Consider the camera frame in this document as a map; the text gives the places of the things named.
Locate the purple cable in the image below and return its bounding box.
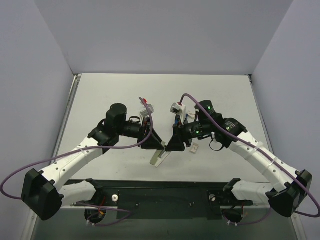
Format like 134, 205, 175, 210
0, 96, 153, 201
180, 93, 320, 218

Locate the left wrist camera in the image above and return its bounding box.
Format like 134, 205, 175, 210
139, 104, 154, 120

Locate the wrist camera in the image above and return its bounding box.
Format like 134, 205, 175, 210
139, 104, 154, 120
170, 102, 188, 125

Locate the beige white stapler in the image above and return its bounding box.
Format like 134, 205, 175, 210
149, 141, 171, 168

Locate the white staple box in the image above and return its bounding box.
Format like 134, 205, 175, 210
187, 111, 196, 120

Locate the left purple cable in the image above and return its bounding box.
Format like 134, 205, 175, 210
0, 96, 153, 201

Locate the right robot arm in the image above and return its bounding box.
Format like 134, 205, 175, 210
165, 100, 313, 218

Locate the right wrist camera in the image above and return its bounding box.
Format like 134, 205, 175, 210
170, 102, 188, 125

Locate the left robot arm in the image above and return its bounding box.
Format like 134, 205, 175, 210
21, 101, 163, 221

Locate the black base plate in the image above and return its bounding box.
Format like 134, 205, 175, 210
69, 178, 258, 222

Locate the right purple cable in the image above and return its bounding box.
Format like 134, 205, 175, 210
180, 93, 320, 218

